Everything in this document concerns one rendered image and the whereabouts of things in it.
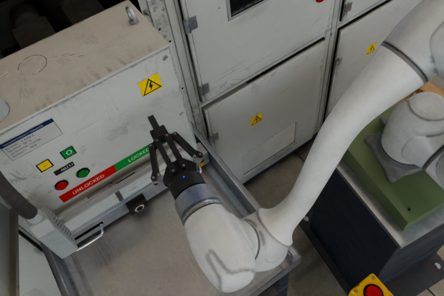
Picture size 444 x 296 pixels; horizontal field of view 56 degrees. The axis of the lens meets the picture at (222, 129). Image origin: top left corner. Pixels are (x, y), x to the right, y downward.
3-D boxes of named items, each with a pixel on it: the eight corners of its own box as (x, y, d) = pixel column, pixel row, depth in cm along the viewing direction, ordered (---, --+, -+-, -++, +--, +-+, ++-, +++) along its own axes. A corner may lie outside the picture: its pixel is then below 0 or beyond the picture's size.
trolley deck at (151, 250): (300, 263, 123) (301, 256, 118) (113, 404, 106) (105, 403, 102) (184, 119, 159) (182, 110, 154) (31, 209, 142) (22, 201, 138)
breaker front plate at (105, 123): (200, 158, 133) (171, 48, 95) (61, 244, 121) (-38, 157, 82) (198, 155, 134) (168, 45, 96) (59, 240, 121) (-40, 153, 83)
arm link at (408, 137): (404, 114, 139) (428, 71, 120) (448, 152, 130) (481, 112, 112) (369, 138, 134) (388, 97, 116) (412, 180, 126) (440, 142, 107)
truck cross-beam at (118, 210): (209, 161, 138) (207, 152, 133) (58, 255, 124) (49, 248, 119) (201, 151, 140) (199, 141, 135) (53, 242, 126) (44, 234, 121)
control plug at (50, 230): (79, 249, 109) (51, 222, 95) (62, 259, 108) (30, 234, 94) (69, 226, 114) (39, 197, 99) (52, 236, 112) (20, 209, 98)
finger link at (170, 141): (181, 168, 90) (187, 166, 90) (162, 132, 96) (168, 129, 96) (184, 178, 93) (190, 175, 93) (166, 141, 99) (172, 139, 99)
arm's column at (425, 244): (374, 191, 219) (411, 103, 160) (431, 258, 196) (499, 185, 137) (308, 227, 211) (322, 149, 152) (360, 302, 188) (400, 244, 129)
